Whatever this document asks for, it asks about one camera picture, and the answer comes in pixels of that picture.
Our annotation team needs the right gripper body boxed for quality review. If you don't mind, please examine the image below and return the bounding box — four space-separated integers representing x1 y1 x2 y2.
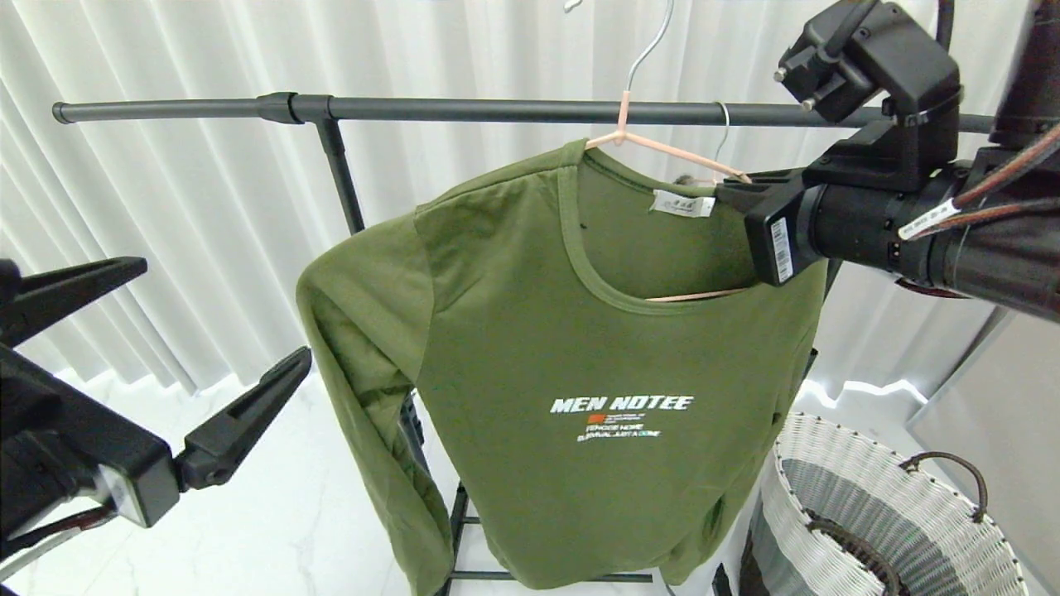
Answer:
742 169 950 288

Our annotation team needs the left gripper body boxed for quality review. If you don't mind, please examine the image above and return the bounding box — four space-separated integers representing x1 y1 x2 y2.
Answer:
0 344 182 544

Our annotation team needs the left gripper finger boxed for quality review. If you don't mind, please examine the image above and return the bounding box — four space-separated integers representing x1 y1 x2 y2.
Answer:
0 257 149 349
174 346 314 491

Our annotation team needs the pink clothes hanger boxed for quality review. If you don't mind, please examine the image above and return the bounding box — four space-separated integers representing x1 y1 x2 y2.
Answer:
563 0 753 304
675 101 735 187

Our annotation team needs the green long-sleeved shirt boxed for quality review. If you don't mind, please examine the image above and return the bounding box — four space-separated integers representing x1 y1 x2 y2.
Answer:
296 139 829 596

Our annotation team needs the white laundry basket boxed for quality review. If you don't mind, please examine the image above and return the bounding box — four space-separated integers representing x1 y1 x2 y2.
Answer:
740 411 1033 596

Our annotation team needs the black clothes rack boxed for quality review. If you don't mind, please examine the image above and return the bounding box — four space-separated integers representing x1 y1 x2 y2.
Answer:
51 91 995 596

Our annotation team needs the white curtain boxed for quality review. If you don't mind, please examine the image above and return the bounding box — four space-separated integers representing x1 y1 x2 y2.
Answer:
0 0 1036 406

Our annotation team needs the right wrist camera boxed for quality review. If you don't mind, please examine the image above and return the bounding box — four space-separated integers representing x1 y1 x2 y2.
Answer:
774 0 963 193

